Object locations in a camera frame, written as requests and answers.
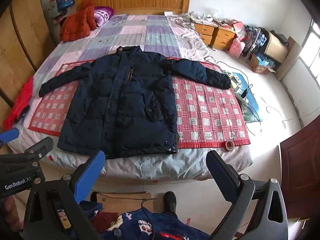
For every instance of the red checked mat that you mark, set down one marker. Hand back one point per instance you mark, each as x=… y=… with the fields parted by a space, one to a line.
x=207 y=115

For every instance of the red box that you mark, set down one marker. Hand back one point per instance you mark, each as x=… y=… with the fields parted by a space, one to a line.
x=238 y=27

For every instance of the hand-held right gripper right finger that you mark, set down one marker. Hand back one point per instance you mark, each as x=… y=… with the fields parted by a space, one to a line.
x=225 y=177

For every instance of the person's blue patterned clothing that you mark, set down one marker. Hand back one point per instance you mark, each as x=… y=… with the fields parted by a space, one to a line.
x=150 y=226

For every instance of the cardboard box on floor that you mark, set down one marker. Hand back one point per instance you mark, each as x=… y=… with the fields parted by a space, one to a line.
x=125 y=201

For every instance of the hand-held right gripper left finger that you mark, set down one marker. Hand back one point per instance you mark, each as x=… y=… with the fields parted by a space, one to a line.
x=90 y=177

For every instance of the person's black shoe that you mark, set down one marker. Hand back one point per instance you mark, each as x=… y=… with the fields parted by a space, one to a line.
x=170 y=201

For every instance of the blue bag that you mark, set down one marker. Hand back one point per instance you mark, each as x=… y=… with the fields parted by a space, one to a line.
x=65 y=1

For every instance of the window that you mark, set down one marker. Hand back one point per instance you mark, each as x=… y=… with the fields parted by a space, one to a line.
x=310 y=47

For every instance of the wooden bed with quilt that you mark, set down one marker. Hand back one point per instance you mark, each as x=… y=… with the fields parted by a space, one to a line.
x=140 y=30

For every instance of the light wooden cabinet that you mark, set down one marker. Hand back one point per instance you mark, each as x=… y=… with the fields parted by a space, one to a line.
x=275 y=46

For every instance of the red garment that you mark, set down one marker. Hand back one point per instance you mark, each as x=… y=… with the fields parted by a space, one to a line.
x=20 y=105

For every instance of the pile of clothes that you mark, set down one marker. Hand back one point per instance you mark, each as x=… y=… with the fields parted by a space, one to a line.
x=253 y=38

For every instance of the orange padded jacket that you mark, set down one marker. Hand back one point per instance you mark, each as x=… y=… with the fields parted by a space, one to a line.
x=77 y=22

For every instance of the brown door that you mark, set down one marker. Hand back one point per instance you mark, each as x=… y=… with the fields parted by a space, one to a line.
x=302 y=170

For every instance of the blue floor poster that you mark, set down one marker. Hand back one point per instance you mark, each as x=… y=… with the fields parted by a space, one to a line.
x=252 y=110

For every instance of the pink bag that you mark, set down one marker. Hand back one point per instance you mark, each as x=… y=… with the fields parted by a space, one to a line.
x=236 y=48

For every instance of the navy padded jacket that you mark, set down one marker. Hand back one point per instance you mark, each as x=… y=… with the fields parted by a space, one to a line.
x=125 y=100

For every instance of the wooden wardrobe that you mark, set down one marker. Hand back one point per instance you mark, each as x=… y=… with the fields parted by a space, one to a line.
x=22 y=35

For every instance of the person's left hand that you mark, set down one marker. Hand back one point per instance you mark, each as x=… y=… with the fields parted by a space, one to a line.
x=10 y=213

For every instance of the leaning cardboard panel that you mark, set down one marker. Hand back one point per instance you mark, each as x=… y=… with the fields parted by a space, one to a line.
x=290 y=57

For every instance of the wooden bedside cabinet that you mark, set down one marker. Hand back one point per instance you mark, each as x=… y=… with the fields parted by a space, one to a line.
x=223 y=38
x=205 y=33

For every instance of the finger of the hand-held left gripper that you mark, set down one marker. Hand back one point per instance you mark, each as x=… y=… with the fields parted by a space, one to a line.
x=37 y=145
x=8 y=134

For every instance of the purple floral pillow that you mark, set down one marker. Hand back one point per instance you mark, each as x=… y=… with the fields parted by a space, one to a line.
x=103 y=15

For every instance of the white power strip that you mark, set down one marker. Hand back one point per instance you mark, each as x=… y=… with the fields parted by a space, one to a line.
x=242 y=93

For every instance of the tape roll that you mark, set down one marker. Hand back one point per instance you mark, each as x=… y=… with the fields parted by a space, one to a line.
x=229 y=145

